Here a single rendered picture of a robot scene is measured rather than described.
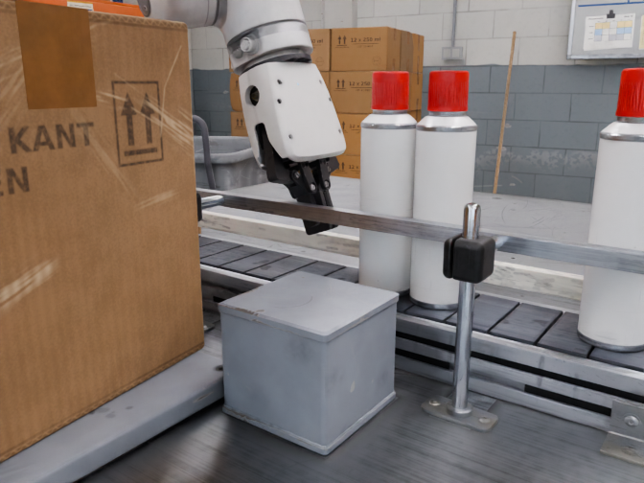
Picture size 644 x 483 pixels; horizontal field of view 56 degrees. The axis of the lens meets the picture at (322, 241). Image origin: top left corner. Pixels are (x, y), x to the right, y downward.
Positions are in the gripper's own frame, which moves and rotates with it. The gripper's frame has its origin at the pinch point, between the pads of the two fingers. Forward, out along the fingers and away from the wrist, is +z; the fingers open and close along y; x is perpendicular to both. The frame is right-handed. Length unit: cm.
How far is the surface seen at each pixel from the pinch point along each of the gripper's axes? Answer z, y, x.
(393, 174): -1.3, -2.2, -11.1
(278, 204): -1.8, -4.3, 1.1
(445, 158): -1.4, -2.4, -16.4
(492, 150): -10, 416, 140
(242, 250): 1.8, 2.0, 14.1
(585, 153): 12, 423, 76
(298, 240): 2.3, 3.0, 6.1
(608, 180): 3.6, -2.2, -27.9
